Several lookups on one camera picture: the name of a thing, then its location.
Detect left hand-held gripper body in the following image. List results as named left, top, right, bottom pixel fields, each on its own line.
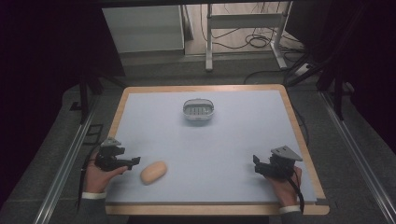
left=94, top=137, right=134, bottom=173

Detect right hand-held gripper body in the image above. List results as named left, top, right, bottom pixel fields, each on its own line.
left=254, top=146, right=304, bottom=180

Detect tan bread roll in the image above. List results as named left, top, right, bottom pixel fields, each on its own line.
left=139, top=161, right=168, bottom=186

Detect white soap dish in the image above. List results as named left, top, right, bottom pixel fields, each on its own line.
left=182, top=98, right=216, bottom=121

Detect person's left hand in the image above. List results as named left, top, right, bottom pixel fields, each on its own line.
left=83, top=151, right=129, bottom=195

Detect person's right hand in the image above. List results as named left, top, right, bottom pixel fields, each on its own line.
left=263, top=165, right=303, bottom=208

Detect light blue table mat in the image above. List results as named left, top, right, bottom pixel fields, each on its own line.
left=106, top=90, right=318, bottom=205

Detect black metal stand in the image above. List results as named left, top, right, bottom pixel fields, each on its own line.
left=69, top=73, right=129, bottom=125
left=286, top=55, right=356, bottom=121

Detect white power strip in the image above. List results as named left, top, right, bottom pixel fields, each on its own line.
left=292, top=63, right=313, bottom=77

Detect grey cabinet panel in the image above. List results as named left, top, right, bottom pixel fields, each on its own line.
left=102, top=5, right=186, bottom=54

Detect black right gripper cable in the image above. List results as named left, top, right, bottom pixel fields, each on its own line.
left=279, top=161, right=305, bottom=215

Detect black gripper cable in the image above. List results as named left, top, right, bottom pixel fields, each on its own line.
left=279, top=161, right=305, bottom=215
left=75, top=145, right=101, bottom=210

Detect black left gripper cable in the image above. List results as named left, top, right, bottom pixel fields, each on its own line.
left=75, top=145, right=101, bottom=210

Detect aluminium rail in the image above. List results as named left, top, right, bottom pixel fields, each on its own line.
left=320, top=91, right=396, bottom=223
left=32, top=106, right=102, bottom=224

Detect black floor cables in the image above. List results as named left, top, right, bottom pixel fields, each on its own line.
left=200, top=2, right=307, bottom=85

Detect white metal desk frame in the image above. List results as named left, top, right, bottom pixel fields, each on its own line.
left=205, top=1, right=294, bottom=73

